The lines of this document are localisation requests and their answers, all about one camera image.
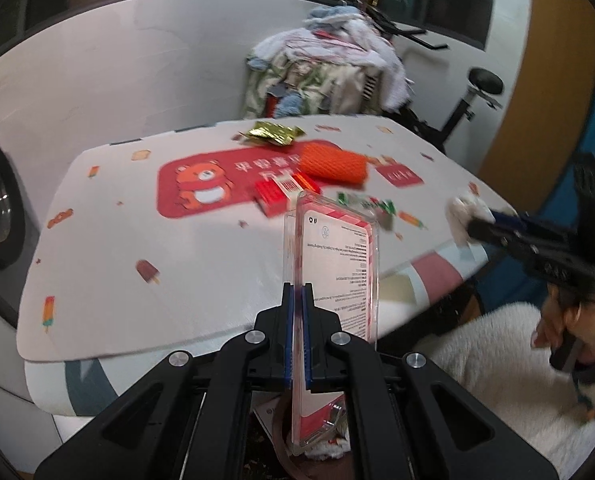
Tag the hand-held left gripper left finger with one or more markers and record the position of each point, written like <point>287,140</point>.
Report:
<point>289,320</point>

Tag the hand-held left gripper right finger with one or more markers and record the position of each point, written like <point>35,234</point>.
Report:
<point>307,320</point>

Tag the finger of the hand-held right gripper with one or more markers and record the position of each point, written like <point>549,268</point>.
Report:
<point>492,236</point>
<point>505,219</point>

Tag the white tissue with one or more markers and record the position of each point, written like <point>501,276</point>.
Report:
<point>460,215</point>

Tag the clear plastic package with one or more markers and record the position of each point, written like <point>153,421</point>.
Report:
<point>337,260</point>

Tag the brown trash bin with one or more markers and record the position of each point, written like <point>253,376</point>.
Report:
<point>283,465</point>

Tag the person's right hand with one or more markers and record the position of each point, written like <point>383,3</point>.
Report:
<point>590,325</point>

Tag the blue fabric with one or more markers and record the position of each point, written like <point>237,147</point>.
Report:
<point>512,285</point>

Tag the green snack wrapper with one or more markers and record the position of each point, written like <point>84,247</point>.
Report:
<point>372,205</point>

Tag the red small box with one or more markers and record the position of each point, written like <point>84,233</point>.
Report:
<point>272,195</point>

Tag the black exercise bike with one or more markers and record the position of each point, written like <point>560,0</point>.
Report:
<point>485,80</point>

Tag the person's white fluffy garment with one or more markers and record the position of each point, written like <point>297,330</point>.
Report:
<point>487,385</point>

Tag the orange foam net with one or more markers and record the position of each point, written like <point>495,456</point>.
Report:
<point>332,162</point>

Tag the wooden door panel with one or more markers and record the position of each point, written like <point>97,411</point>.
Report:
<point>542,60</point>

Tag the gold foil wrapper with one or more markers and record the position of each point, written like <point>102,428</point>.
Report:
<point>272,132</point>

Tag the pile of clothes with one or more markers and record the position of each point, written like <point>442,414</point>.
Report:
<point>317,75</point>

